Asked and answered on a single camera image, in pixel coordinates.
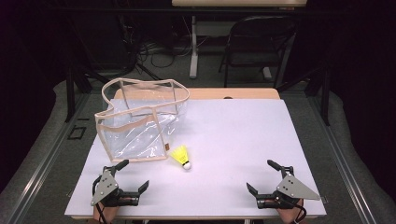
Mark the person's right hand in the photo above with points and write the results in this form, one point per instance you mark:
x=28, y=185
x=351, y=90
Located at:
x=289, y=214

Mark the white desk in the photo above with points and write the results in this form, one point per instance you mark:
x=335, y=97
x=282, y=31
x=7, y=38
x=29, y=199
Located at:
x=193, y=46

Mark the black floor outlet frame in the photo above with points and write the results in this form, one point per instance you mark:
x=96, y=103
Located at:
x=72, y=137

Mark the white table cover sheet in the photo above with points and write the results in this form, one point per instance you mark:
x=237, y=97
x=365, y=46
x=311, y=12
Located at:
x=233, y=140

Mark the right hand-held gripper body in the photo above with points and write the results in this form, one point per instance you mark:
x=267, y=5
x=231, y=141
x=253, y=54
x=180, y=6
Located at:
x=292, y=188

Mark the black metal frame post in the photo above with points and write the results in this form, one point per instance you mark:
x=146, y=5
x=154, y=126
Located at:
x=70, y=93
x=325, y=96

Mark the person's left hand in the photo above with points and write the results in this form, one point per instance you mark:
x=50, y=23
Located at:
x=106, y=213

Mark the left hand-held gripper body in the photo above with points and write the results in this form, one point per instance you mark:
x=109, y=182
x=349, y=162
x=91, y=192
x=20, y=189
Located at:
x=105, y=186

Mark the yellow shuttlecock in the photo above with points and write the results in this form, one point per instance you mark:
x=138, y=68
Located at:
x=180, y=154

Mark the black folding chair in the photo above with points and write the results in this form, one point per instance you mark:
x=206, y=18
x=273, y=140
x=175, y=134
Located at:
x=249, y=63

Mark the transparent bag with beige trim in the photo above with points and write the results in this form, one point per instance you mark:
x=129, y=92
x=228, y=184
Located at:
x=124, y=146

